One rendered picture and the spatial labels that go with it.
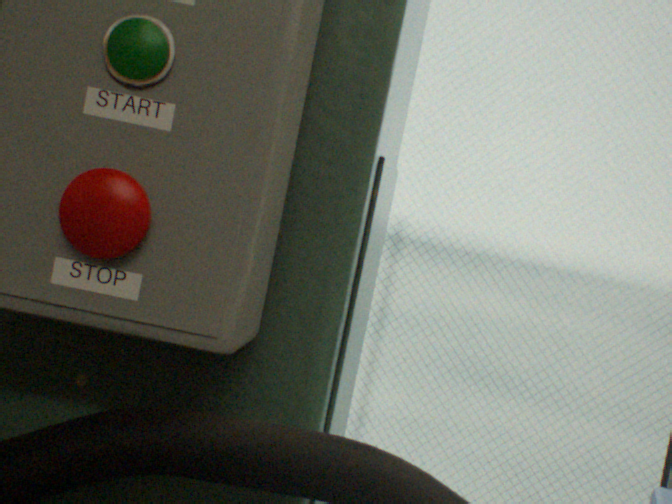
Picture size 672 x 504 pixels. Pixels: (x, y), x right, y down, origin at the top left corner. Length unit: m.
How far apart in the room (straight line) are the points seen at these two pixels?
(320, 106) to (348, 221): 0.04
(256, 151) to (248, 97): 0.02
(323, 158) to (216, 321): 0.09
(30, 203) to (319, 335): 0.12
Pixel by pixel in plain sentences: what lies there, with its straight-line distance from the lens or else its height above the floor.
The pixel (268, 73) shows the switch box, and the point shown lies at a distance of 0.42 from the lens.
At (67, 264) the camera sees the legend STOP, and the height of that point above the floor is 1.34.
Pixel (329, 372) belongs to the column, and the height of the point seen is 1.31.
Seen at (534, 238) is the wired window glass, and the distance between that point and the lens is 1.96.
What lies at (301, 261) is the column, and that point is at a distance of 0.48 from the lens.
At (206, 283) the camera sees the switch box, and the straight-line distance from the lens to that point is 0.42.
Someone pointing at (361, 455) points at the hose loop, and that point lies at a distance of 0.45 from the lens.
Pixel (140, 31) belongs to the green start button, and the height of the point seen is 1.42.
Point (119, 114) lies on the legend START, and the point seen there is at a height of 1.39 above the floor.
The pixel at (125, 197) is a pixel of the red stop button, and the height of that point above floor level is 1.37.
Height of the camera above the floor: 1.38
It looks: 3 degrees down
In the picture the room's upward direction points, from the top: 11 degrees clockwise
